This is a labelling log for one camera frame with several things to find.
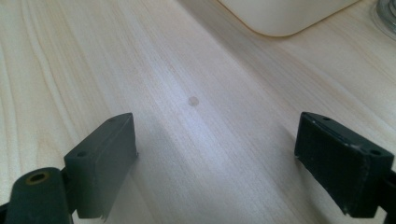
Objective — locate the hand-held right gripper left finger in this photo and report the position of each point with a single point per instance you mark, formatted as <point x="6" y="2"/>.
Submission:
<point x="99" y="161"/>

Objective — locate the cream divided storage box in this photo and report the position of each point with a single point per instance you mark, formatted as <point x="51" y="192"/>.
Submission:
<point x="286" y="15"/>

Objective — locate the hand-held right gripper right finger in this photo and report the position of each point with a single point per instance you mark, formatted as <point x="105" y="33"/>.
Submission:
<point x="339" y="161"/>

